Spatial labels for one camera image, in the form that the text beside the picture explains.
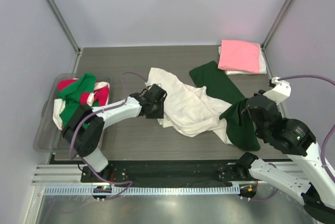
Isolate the white and green raglan shirt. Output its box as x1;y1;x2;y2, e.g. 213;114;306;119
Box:
147;61;261;151

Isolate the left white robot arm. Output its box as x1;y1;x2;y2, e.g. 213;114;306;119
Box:
62;84;168;182

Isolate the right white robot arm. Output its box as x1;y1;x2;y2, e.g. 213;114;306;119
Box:
236;95;334;223

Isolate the folded white shirt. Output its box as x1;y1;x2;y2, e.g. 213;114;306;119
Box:
218;43;268;76

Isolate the folded pink shirt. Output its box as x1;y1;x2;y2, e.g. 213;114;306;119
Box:
217;39;261;74

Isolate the red green white shirt pile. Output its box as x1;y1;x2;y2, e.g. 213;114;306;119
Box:
53;73;110;130

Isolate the clear plastic bin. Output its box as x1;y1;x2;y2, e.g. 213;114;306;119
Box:
33;74;111;152

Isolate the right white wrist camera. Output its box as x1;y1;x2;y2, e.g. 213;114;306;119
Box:
263;77;292;105

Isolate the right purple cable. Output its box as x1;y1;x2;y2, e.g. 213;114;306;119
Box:
239;74;335;203

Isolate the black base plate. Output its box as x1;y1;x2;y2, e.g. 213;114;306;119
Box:
49;153;260;186

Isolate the white slotted cable duct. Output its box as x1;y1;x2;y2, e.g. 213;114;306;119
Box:
44;184;240;196

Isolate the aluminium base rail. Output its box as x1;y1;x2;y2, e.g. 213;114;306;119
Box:
31;163;87;185

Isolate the left aluminium frame post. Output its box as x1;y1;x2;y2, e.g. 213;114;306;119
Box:
46;0;81;54

